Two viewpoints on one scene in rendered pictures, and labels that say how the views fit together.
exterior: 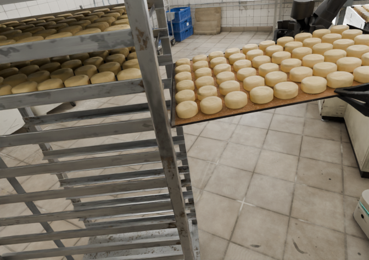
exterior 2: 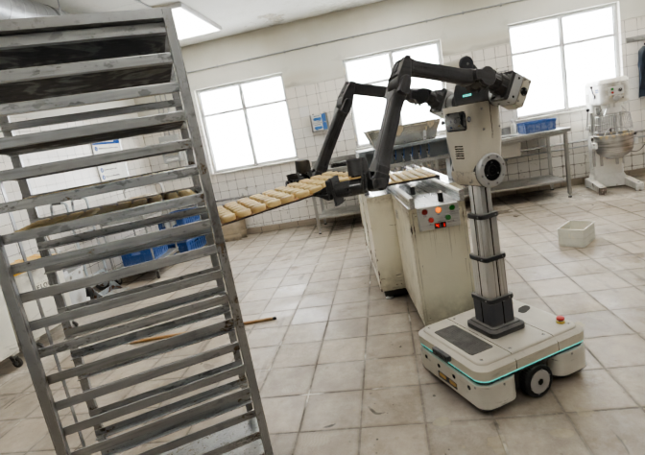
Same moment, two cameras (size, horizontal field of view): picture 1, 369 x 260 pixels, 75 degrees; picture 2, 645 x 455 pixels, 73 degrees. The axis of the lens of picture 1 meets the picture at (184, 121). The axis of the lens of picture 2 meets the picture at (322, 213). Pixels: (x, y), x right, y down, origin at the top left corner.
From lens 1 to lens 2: 108 cm
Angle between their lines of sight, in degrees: 30
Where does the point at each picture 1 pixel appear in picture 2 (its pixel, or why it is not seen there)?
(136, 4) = (201, 153)
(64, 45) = (158, 177)
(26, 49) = (135, 180)
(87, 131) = (164, 233)
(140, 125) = (201, 225)
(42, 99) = (138, 211)
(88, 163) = (162, 262)
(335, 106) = (392, 275)
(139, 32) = (202, 165)
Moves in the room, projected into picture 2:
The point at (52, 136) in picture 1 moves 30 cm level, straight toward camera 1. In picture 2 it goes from (139, 240) to (202, 239)
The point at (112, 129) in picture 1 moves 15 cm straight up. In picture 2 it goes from (181, 229) to (171, 185)
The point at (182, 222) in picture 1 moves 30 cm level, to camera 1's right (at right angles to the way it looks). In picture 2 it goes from (236, 309) to (316, 283)
